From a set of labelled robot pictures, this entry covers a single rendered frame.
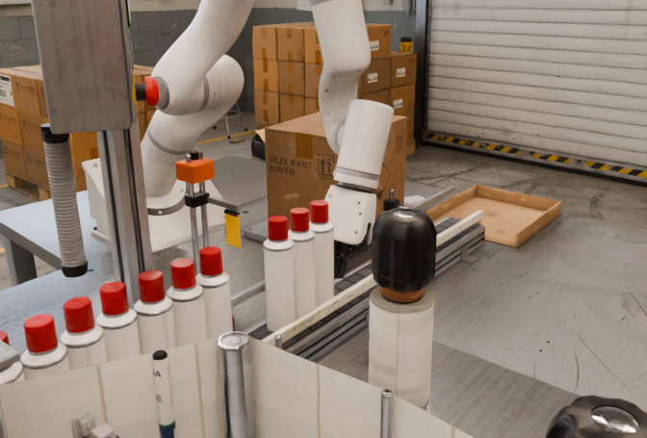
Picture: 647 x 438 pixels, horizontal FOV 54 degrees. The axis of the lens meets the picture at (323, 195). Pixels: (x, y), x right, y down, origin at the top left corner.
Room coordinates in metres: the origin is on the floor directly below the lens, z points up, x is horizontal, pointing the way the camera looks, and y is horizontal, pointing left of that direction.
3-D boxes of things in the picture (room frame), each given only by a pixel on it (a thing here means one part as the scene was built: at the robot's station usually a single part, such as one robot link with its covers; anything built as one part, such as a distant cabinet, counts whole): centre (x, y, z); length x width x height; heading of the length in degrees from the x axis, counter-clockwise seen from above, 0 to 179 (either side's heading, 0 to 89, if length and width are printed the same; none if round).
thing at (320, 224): (1.06, 0.01, 0.98); 0.05 x 0.05 x 0.20
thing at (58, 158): (0.80, 0.34, 1.18); 0.04 x 0.04 x 0.21
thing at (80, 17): (0.83, 0.30, 1.38); 0.17 x 0.10 x 0.19; 16
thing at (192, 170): (0.93, 0.18, 1.05); 0.10 x 0.04 x 0.33; 51
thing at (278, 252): (0.98, 0.08, 0.98); 0.05 x 0.05 x 0.20
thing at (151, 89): (0.80, 0.22, 1.32); 0.04 x 0.03 x 0.04; 16
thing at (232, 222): (0.91, 0.14, 1.09); 0.03 x 0.01 x 0.06; 51
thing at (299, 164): (1.58, -0.04, 0.99); 0.30 x 0.24 x 0.27; 146
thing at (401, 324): (0.74, -0.10, 1.03); 0.09 x 0.09 x 0.30
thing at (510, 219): (1.63, -0.47, 0.85); 0.30 x 0.26 x 0.04; 141
